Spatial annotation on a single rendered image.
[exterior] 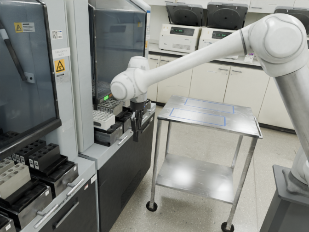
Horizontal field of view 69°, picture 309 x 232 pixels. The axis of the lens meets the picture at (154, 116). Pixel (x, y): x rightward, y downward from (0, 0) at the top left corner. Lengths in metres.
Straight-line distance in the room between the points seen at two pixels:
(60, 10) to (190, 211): 1.61
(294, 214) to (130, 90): 0.96
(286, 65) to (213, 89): 2.63
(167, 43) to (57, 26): 2.62
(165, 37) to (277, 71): 2.73
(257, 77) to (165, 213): 2.21
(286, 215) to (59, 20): 1.30
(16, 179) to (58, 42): 0.50
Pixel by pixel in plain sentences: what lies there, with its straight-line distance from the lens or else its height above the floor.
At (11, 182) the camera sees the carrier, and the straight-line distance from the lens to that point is 0.90.
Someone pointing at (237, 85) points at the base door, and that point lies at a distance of 3.36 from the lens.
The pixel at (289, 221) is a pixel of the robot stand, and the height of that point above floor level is 0.54.
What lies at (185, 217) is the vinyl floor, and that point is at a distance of 1.89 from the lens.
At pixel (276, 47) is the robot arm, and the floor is 1.34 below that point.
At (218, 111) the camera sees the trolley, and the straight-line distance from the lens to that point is 1.60.
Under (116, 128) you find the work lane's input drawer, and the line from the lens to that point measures 1.25.
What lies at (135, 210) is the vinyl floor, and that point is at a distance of 1.89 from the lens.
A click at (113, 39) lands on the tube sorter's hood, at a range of 1.23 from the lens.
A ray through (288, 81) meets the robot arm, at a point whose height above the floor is 1.24.
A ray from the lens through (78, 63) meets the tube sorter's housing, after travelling 1.02.
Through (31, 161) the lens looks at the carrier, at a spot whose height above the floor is 0.86.
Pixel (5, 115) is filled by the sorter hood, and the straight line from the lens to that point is 0.80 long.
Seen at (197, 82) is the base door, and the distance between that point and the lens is 3.39.
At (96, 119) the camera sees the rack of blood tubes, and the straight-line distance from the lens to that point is 1.23.
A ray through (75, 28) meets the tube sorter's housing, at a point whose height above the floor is 1.32.
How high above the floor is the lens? 1.41
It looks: 25 degrees down
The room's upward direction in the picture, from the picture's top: 5 degrees clockwise
